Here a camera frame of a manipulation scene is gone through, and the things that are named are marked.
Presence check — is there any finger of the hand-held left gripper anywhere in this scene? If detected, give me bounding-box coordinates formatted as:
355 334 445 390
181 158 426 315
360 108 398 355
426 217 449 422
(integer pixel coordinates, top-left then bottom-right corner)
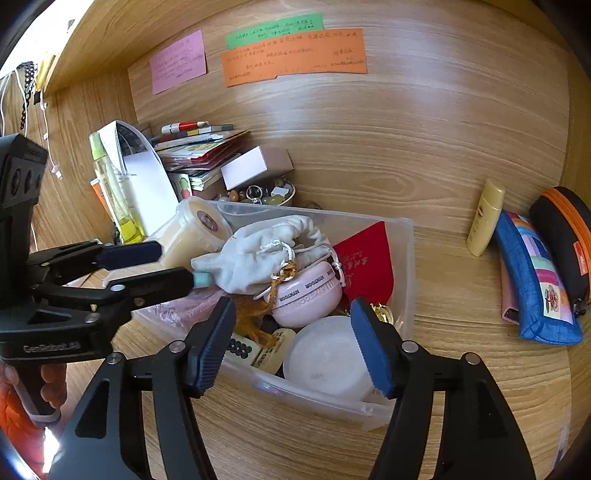
34 267 195 324
28 240 163 287

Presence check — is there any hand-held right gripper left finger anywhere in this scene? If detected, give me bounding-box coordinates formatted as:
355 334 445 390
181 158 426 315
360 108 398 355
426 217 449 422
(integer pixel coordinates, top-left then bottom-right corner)
48 296 237 480

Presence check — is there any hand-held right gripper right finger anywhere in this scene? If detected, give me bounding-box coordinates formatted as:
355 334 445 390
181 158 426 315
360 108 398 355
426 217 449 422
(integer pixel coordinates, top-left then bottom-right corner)
351 298 536 480

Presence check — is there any pink mesh bag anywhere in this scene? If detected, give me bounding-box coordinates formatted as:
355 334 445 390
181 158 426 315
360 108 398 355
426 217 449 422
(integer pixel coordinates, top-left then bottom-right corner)
139 291 223 334

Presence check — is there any white round jar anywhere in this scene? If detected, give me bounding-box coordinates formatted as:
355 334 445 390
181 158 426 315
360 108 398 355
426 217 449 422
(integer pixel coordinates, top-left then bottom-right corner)
281 315 376 403

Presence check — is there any beige translucent tub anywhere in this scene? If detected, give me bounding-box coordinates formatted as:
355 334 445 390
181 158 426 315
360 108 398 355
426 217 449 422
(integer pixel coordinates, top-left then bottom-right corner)
157 198 234 274

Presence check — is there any clear plastic storage box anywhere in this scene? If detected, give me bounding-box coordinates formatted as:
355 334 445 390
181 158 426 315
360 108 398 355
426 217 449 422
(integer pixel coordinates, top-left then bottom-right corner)
134 199 415 432

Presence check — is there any red fabric pouch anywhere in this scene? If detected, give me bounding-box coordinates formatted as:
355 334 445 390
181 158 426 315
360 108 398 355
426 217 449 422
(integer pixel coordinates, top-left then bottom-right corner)
332 222 395 308

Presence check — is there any pink round case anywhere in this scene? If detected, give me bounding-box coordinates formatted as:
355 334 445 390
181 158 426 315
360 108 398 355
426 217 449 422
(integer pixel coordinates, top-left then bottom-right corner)
270 261 345 328

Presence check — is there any orange braided cord ornament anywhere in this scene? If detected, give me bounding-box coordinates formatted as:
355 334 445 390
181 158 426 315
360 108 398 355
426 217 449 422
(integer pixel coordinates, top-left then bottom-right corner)
228 262 301 352

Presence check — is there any white drawstring cloth pouch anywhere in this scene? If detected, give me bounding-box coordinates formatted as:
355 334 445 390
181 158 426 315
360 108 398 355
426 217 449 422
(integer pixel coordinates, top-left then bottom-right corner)
191 216 333 296

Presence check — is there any person's left hand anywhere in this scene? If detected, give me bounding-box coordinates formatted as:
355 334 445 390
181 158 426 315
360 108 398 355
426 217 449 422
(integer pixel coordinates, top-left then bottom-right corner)
39 364 68 411

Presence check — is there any cream mahjong tile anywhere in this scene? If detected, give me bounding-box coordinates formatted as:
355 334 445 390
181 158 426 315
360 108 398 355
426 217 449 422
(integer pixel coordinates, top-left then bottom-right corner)
226 335 259 365
252 329 296 374

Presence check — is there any yellow green bottle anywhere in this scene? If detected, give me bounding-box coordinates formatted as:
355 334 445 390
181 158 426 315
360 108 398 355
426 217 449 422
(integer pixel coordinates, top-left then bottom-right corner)
90 131 144 245

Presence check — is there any white paper box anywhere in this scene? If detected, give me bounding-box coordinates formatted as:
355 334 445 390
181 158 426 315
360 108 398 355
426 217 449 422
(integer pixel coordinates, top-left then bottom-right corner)
99 121 181 236

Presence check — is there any orange carton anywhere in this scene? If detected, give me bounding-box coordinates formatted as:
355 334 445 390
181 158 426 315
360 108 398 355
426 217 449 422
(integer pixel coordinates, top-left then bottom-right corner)
90 178 109 217

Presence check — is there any fruit print carton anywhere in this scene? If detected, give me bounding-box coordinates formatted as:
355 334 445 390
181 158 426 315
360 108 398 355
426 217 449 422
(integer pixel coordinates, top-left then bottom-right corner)
168 173 192 204

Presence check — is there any printed paper sheet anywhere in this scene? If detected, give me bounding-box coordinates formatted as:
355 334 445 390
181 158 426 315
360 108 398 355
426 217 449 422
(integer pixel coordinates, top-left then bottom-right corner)
98 121 153 171

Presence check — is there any stack of booklets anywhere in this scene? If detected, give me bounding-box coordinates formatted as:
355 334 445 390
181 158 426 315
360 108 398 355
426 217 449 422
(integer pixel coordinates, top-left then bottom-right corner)
152 121 252 190

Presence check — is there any bowl of beads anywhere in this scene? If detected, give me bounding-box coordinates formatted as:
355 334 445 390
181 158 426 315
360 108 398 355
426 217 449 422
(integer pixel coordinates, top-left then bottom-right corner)
217 180 296 208

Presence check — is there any red white pen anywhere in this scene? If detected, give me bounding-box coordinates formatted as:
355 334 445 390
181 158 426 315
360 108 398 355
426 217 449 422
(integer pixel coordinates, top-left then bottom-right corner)
161 121 211 134

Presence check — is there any pink flat case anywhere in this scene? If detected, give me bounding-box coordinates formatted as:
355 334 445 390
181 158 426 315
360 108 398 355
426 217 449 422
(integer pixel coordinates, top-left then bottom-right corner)
501 263 522 324

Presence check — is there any white brown small box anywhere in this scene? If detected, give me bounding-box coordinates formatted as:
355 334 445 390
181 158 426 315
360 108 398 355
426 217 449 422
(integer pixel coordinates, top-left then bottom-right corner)
221 146 294 191

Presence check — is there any yellow cream tube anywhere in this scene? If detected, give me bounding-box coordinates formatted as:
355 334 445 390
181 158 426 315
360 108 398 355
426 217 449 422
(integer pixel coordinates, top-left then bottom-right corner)
466 178 506 257

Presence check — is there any blue patchwork pouch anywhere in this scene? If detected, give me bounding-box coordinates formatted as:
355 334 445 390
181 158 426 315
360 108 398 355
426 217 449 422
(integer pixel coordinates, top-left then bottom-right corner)
495 210 585 346

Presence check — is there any pink paper note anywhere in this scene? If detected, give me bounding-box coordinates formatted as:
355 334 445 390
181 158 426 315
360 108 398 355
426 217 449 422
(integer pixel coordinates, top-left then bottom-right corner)
149 30 208 94

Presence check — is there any black lace ribbon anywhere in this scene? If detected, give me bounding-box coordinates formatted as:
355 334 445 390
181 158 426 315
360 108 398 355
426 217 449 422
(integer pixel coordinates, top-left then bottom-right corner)
21 60 40 130

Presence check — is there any yellow hanging item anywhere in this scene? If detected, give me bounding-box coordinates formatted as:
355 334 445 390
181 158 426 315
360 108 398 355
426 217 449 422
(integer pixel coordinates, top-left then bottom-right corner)
39 53 56 90

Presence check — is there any wooden shelf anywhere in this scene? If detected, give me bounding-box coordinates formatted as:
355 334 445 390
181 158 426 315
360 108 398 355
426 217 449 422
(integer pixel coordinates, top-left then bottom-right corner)
44 0 153 95

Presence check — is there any black orange zip case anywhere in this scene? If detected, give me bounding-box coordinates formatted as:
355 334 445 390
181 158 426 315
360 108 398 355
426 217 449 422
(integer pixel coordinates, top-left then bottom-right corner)
529 186 591 319

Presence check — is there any orange paper note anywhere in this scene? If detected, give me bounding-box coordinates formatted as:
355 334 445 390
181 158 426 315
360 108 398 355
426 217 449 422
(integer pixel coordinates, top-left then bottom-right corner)
221 28 369 88

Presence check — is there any green paper note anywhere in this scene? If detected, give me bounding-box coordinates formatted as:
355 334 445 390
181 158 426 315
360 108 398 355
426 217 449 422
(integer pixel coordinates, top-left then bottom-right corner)
226 13 324 49

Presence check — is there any white charging cable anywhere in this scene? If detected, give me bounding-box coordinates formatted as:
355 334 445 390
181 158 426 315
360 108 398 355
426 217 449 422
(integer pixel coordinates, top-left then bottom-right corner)
0 69 63 181

